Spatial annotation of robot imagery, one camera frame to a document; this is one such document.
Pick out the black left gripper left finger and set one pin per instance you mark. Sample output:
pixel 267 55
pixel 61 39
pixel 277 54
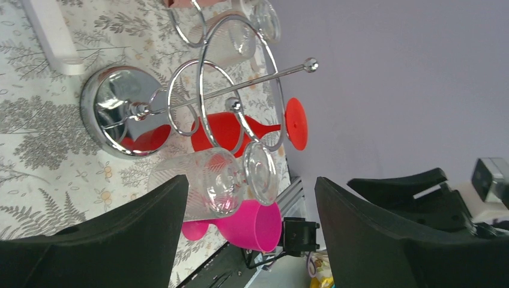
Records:
pixel 130 246

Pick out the clear wine glass back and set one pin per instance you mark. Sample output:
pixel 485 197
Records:
pixel 234 42

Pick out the clear wine glass front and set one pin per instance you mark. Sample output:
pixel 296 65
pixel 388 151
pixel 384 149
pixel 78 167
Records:
pixel 218 182

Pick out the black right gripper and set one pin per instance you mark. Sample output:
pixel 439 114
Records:
pixel 427 199

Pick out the red wine glass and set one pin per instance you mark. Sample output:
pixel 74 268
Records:
pixel 227 130

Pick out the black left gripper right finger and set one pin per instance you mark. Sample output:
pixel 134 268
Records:
pixel 371 247

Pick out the white clothes stand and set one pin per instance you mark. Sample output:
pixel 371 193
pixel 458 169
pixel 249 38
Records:
pixel 54 36

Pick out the pink wine glass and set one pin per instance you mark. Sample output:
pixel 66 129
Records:
pixel 252 227

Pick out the pink shorts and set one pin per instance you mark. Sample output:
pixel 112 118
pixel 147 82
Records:
pixel 189 3

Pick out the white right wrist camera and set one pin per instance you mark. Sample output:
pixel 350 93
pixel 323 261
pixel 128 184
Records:
pixel 486 194

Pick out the clear wine glass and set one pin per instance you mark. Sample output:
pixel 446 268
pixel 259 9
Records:
pixel 218 182
pixel 234 42

